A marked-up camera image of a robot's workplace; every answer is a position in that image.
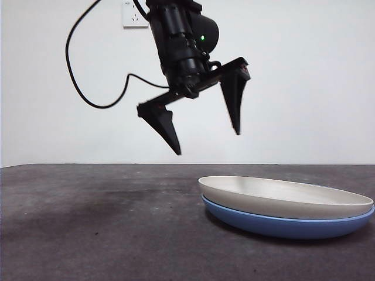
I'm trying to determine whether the white wall socket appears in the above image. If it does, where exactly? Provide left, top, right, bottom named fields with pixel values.
left=122, top=1, right=151, bottom=30

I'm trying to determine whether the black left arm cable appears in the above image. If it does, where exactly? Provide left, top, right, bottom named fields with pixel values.
left=65, top=0, right=171, bottom=109

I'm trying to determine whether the blue round plate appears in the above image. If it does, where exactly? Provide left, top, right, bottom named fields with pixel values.
left=200, top=184, right=375, bottom=241

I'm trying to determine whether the white round plate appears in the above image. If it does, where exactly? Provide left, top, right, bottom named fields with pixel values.
left=197, top=175, right=375, bottom=221

